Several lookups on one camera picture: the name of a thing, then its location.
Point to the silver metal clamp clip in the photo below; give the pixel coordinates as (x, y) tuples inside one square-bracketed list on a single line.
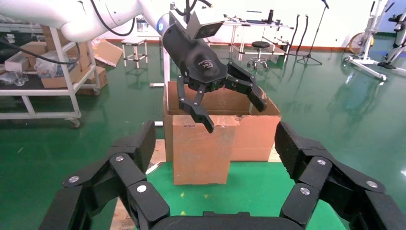
[(155, 166)]

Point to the white exercise bike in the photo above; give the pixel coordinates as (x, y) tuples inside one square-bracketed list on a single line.
[(361, 63)]

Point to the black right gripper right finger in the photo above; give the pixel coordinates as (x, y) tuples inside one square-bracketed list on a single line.
[(320, 177)]

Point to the green table cloth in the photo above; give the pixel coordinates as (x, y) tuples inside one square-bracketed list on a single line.
[(253, 190)]

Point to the white shelf cart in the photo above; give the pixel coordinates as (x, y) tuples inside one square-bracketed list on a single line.
[(71, 92)]

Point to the white flat box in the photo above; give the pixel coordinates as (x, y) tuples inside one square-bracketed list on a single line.
[(16, 63)]

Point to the black cylinder device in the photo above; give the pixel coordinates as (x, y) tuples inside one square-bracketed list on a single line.
[(270, 16)]

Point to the black curved stand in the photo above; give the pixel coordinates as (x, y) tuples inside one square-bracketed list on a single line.
[(304, 35), (293, 35)]

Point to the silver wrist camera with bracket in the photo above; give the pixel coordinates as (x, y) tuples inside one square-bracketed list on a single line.
[(206, 30)]

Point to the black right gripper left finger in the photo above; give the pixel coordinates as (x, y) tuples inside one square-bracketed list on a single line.
[(127, 177)]

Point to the small white square stool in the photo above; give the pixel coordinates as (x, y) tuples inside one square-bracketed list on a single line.
[(134, 41)]

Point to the small brown cardboard box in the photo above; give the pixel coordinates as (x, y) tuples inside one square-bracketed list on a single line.
[(199, 155)]

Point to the clear plastic bag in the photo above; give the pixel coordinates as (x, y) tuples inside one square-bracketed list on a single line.
[(12, 78), (50, 66)]

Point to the silver metal pot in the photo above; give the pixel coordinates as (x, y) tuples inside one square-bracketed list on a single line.
[(142, 26)]

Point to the black round swivel stool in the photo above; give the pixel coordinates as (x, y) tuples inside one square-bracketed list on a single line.
[(260, 44)]

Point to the white frame work table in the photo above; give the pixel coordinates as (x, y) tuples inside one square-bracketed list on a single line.
[(253, 24)]

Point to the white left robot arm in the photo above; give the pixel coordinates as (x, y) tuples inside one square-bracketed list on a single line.
[(79, 19)]

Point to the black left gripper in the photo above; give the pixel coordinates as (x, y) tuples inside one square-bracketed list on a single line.
[(196, 60)]

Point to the white standing desk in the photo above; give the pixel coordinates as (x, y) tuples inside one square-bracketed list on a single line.
[(165, 70)]

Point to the black and white exercise machine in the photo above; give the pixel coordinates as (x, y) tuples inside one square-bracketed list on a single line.
[(385, 65)]

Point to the black tripod microphone stand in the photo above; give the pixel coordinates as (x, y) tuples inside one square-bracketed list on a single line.
[(312, 47)]

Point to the flat cardboard sheet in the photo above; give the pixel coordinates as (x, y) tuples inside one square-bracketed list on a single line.
[(106, 52)]

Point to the large open cardboard carton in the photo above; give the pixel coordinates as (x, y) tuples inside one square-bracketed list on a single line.
[(253, 139)]

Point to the yellow round fan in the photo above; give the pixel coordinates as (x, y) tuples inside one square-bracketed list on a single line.
[(356, 41)]

